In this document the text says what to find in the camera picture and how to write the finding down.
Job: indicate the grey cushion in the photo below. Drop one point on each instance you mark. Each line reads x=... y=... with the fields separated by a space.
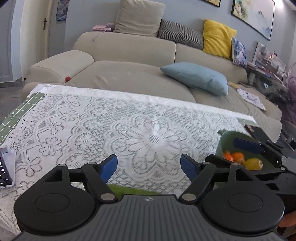
x=180 y=34

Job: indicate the person in purple robe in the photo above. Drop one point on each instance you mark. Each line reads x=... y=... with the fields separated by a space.
x=289 y=107

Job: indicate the yellow cushion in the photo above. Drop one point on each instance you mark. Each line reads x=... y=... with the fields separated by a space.
x=218 y=39

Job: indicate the green checked table mat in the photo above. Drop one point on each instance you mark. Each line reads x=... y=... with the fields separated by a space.
x=12 y=119

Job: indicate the smartphone with lit screen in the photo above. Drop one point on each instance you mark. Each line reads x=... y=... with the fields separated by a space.
x=7 y=167

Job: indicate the small red ball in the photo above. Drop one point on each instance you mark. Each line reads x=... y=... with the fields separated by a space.
x=68 y=78

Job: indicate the light blue cushion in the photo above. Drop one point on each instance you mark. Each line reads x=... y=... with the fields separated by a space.
x=196 y=76

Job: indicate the small framed blue picture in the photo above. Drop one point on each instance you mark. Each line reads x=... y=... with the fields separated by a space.
x=62 y=10

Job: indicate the beige back cushion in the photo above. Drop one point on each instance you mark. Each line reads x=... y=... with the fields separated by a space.
x=139 y=18

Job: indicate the orange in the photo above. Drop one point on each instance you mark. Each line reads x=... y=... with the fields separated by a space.
x=238 y=156
x=227 y=155

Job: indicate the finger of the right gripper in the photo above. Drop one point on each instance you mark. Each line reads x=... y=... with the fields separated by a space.
x=223 y=168
x=249 y=145

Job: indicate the beige sofa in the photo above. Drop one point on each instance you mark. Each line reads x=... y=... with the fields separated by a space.
x=131 y=63

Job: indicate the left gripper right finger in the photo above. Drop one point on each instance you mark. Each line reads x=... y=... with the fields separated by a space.
x=203 y=186

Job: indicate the green fruit bowl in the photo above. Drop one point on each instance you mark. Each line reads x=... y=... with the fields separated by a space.
x=226 y=144

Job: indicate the yellow lemon fruit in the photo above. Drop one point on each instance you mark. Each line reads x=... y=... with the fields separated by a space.
x=253 y=164

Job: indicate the blue floral cushion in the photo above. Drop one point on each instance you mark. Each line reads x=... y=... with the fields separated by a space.
x=239 y=56

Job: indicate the white lace tablecloth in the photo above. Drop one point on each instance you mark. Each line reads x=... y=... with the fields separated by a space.
x=148 y=134

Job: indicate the patterned paper sheet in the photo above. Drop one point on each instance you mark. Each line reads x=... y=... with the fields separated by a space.
x=251 y=98

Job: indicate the pink item on sofa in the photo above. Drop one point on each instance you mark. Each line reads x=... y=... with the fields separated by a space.
x=109 y=27

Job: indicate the cluttered desk with shelves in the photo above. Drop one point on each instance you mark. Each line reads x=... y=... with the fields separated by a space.
x=267 y=72

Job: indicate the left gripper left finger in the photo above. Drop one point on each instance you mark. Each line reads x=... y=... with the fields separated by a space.
x=90 y=181

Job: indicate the framed landscape painting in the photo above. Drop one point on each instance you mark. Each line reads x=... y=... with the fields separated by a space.
x=258 y=14

